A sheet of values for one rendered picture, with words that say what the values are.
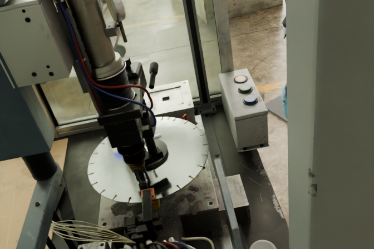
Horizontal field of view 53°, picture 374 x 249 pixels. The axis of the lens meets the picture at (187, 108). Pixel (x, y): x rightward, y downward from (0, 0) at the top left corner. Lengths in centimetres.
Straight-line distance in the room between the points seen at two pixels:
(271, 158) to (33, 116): 183
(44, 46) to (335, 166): 48
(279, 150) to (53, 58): 192
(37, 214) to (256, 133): 71
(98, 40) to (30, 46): 11
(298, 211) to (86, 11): 49
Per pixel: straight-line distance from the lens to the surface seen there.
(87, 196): 127
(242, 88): 128
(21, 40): 59
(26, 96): 64
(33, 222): 85
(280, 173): 223
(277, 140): 244
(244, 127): 120
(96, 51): 65
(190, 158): 97
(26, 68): 61
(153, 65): 85
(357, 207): 20
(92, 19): 63
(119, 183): 97
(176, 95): 132
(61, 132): 156
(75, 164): 141
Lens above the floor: 161
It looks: 35 degrees down
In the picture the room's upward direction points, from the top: 12 degrees counter-clockwise
